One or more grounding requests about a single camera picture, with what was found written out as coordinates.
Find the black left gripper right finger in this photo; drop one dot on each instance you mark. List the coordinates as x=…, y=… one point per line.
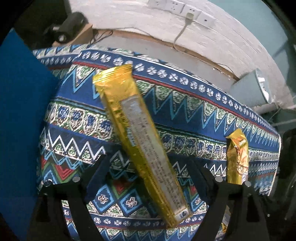
x=247, y=220

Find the yellow cracker snack pack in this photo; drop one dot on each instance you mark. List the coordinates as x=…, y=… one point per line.
x=237, y=155

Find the long gold snack pack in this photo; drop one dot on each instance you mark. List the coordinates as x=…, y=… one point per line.
x=139, y=138

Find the white pipe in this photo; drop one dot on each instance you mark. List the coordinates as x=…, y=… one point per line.
x=266, y=108

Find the blue patterned tablecloth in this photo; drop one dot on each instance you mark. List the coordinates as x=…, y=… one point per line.
x=193, y=117

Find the pale blue waste bin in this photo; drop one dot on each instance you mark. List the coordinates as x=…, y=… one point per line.
x=252, y=89

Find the blue cardboard box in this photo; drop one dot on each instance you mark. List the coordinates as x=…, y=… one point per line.
x=27, y=87

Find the black cylindrical device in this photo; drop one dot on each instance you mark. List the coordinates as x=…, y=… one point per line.
x=70, y=28

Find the white wall socket strip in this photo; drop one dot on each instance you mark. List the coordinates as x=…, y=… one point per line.
x=185, y=10

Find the grey plug with cable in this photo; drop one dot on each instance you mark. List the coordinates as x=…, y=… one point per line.
x=188, y=20

